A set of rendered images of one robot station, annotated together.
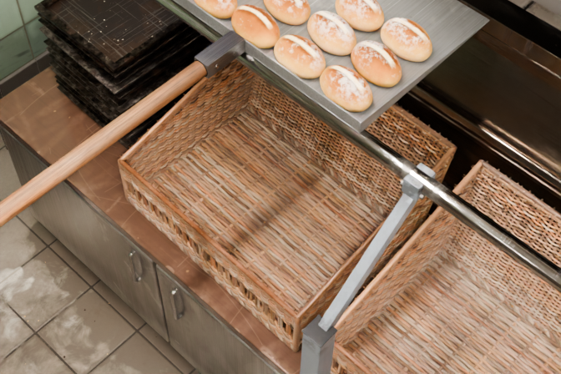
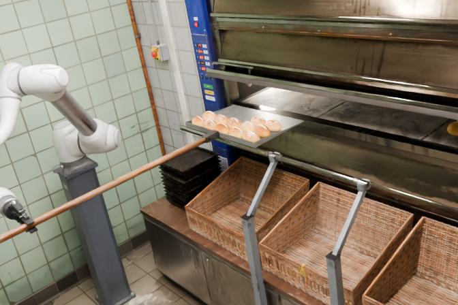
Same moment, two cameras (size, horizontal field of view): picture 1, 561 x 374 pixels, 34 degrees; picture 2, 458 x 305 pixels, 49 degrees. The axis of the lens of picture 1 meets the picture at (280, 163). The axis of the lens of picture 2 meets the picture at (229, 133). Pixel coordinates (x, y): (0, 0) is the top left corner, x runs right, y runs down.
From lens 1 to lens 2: 1.32 m
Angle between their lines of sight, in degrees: 32
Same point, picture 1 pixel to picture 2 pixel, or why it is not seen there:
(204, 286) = (218, 249)
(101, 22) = (180, 163)
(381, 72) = (262, 131)
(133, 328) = not seen: outside the picture
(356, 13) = (256, 121)
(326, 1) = not seen: hidden behind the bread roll
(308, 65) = (238, 133)
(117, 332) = not seen: outside the picture
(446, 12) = (289, 121)
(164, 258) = (202, 243)
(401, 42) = (270, 124)
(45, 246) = (162, 285)
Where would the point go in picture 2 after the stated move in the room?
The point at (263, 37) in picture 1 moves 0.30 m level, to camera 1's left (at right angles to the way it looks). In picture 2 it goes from (224, 130) to (168, 135)
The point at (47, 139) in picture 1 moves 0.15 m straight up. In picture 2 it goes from (161, 215) to (155, 194)
